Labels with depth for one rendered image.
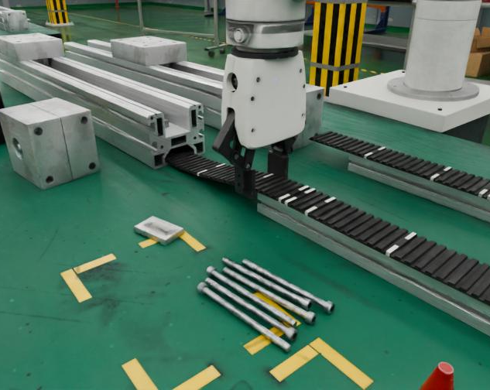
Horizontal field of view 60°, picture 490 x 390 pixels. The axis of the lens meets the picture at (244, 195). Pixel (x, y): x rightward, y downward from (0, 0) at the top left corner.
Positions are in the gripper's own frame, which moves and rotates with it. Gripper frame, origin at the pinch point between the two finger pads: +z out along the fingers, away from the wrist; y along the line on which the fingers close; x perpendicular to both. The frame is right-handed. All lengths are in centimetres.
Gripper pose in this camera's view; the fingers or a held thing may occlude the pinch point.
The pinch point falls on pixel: (262, 175)
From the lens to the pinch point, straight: 54.3
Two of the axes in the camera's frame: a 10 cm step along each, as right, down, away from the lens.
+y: 7.4, -3.1, 6.0
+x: -6.7, -3.4, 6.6
